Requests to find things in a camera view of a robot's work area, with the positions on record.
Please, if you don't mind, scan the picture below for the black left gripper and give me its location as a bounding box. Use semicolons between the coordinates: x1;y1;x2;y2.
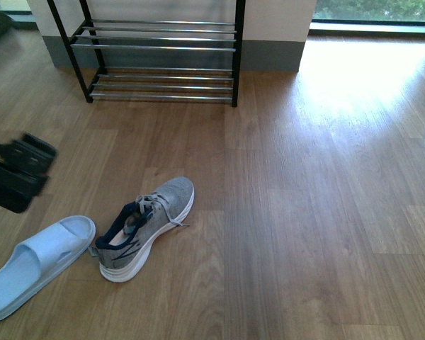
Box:
0;133;57;213

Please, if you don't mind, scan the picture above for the light blue slide sandal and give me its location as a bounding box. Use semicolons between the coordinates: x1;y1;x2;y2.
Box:
0;215;96;321

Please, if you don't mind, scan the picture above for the grey knit sneaker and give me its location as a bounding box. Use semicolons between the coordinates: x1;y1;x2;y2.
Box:
90;176;195;283

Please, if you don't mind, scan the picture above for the black metal shoe rack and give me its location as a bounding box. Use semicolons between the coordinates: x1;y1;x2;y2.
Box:
47;1;246;107

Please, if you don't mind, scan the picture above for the dark window frame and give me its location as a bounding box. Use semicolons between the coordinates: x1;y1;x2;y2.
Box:
309;0;425;36

